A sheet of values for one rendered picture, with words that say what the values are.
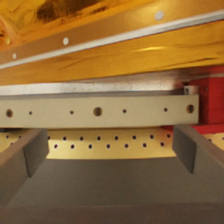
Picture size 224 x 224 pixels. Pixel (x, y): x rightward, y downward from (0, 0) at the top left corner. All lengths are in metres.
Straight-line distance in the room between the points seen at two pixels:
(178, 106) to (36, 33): 0.29
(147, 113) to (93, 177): 0.14
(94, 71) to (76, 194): 0.20
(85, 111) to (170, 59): 0.14
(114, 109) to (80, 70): 0.08
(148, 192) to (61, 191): 0.15
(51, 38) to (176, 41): 0.21
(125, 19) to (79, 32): 0.08
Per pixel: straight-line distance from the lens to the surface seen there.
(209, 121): 0.29
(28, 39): 0.39
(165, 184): 0.31
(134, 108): 0.26
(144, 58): 0.22
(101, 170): 0.29
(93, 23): 0.28
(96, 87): 0.30
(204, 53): 0.21
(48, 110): 0.28
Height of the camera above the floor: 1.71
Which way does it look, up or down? 5 degrees down
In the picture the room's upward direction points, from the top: 2 degrees counter-clockwise
